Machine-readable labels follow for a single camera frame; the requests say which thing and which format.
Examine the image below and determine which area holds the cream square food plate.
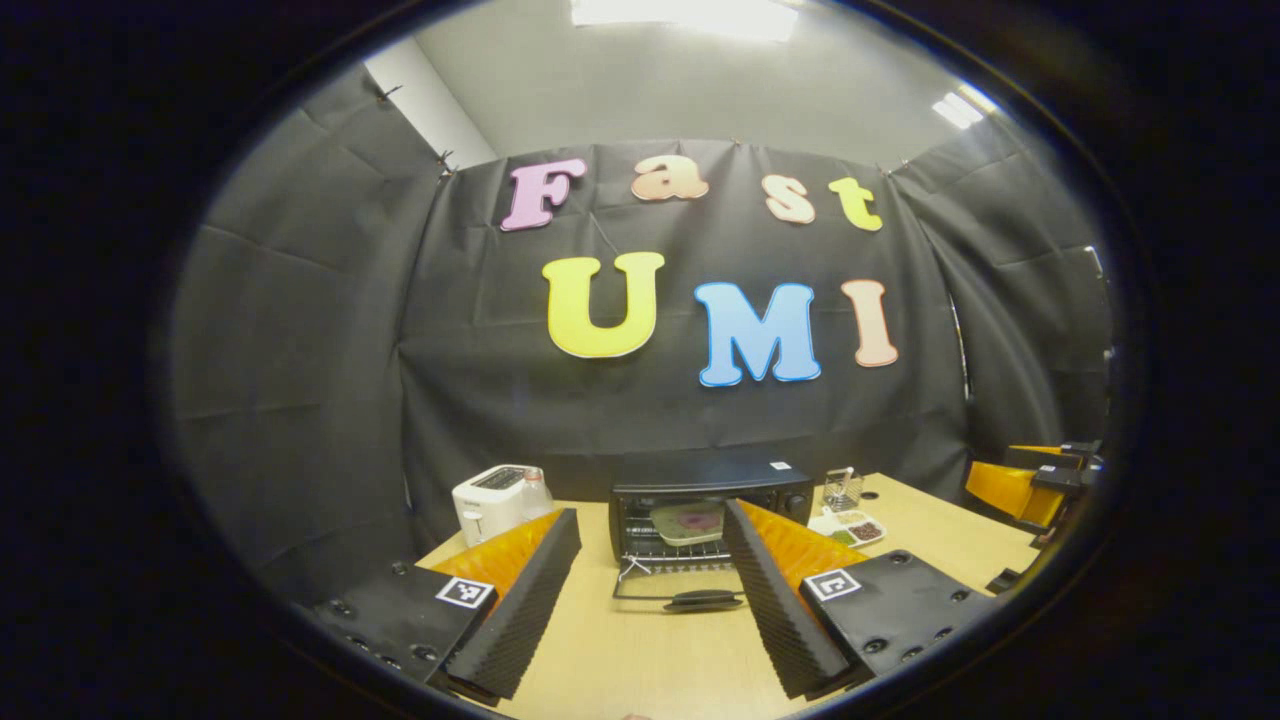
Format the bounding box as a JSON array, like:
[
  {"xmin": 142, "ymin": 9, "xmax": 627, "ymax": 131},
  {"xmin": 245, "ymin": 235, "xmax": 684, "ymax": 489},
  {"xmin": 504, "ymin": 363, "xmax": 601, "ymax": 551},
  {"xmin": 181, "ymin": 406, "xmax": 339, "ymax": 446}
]
[{"xmin": 650, "ymin": 500, "xmax": 728, "ymax": 548}]

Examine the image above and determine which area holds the black electric oven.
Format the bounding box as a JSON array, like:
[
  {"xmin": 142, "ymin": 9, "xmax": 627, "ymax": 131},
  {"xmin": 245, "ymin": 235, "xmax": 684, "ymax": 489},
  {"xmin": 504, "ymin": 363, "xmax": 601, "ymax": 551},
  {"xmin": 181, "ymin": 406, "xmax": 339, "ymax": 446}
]
[{"xmin": 608, "ymin": 460, "xmax": 816, "ymax": 613}]

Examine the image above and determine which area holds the metal wire holder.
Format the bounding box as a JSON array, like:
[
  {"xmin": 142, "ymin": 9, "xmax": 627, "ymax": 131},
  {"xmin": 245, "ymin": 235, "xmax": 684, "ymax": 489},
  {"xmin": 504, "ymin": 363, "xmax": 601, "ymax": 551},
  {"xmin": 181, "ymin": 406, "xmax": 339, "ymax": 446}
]
[{"xmin": 822, "ymin": 466, "xmax": 866, "ymax": 513}]

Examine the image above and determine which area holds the red label bottle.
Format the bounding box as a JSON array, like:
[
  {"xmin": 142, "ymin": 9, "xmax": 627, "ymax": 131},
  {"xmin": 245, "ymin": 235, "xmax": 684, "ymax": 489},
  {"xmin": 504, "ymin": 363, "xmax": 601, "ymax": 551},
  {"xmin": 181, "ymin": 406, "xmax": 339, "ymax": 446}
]
[{"xmin": 523, "ymin": 467, "xmax": 556, "ymax": 523}]

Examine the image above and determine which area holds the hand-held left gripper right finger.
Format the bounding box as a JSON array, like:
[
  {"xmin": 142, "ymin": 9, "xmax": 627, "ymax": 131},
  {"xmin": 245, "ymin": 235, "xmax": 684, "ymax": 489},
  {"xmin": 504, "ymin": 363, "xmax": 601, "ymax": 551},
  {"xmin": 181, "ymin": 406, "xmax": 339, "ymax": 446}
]
[{"xmin": 722, "ymin": 498, "xmax": 999, "ymax": 701}]

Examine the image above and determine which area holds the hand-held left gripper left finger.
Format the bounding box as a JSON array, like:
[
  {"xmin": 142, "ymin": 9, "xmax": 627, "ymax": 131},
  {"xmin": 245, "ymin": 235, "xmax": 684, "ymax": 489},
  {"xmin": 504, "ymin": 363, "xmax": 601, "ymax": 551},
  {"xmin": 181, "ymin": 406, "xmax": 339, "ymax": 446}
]
[{"xmin": 300, "ymin": 507, "xmax": 583, "ymax": 701}]

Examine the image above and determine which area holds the large ceiling light panel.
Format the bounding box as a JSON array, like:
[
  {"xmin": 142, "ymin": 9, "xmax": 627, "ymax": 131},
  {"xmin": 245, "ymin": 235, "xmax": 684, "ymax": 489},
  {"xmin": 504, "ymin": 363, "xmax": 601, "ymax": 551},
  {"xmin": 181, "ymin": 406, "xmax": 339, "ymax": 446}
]
[{"xmin": 570, "ymin": 0, "xmax": 801, "ymax": 43}]

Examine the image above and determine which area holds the white divided plate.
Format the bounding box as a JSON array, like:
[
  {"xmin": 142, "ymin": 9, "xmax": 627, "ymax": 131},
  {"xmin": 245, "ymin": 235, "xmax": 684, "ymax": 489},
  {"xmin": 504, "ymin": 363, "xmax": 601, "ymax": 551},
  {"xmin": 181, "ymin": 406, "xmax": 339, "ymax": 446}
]
[{"xmin": 808, "ymin": 508, "xmax": 888, "ymax": 549}]

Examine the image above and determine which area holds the black backdrop cloth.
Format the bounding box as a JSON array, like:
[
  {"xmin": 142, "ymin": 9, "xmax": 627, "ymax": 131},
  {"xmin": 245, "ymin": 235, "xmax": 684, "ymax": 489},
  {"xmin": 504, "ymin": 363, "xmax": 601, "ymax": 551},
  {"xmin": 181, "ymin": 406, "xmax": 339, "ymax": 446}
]
[{"xmin": 165, "ymin": 60, "xmax": 1116, "ymax": 601}]

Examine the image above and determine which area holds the small ceiling light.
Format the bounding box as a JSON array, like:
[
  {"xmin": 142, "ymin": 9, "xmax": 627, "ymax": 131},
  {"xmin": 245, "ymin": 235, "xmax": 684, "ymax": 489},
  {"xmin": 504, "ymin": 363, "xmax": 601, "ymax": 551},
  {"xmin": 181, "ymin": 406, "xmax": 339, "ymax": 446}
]
[{"xmin": 932, "ymin": 82, "xmax": 1001, "ymax": 131}]

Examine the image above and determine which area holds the white toaster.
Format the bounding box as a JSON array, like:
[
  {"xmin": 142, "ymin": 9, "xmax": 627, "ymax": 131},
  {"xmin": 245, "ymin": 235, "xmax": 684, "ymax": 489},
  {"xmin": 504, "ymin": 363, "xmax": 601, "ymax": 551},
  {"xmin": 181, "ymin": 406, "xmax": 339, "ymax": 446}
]
[{"xmin": 452, "ymin": 464, "xmax": 536, "ymax": 547}]

